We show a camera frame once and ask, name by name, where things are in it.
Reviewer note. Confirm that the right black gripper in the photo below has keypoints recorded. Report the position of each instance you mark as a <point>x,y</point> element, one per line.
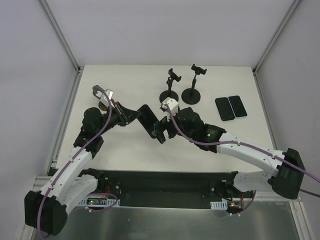
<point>168,127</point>

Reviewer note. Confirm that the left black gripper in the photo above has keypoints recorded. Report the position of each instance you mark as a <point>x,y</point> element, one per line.
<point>120,113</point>

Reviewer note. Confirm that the black phone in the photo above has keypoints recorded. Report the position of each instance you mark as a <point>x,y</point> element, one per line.
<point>224,109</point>
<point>148,120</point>

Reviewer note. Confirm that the wooden-base phone stand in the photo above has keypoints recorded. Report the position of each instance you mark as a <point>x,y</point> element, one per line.
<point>102,106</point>

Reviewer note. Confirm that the black round-base phone stand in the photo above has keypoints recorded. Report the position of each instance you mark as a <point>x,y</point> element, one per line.
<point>192,96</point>

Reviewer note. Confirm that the light blue cased phone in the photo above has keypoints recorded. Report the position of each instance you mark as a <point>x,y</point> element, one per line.
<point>237,106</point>

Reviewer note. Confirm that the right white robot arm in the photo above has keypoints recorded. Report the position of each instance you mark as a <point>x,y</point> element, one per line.
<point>280,171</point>

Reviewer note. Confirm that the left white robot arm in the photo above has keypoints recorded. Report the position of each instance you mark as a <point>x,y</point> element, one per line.
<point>48,208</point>

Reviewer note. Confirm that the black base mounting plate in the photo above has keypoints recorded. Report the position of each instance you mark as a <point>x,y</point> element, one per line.
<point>174,190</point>

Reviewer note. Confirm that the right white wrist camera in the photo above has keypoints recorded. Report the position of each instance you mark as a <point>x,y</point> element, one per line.
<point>169,104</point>

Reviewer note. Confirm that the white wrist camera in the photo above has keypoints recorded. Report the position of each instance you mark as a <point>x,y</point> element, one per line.
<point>103,95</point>
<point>169,104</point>

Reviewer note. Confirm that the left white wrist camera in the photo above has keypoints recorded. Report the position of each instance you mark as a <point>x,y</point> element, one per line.
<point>103,95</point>

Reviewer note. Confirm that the left white cable duct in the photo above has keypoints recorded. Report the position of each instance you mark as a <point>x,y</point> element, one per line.
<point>98,202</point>

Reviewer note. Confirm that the white cable duct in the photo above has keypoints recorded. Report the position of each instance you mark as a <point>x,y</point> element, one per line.
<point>219,205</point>
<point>98,202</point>

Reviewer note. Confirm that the right white cable duct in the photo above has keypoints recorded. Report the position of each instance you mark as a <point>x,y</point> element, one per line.
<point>219,205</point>

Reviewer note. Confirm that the horizontal aluminium rail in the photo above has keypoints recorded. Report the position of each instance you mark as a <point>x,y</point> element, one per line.
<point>40,181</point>

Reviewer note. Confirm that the left aluminium frame post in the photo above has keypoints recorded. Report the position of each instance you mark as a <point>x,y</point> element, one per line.
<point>59,34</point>

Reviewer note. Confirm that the aluminium frame post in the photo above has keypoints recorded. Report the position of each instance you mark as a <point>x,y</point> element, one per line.
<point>59,34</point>
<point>293,7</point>

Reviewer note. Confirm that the right aluminium frame post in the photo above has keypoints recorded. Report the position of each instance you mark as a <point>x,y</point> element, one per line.
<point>293,7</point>

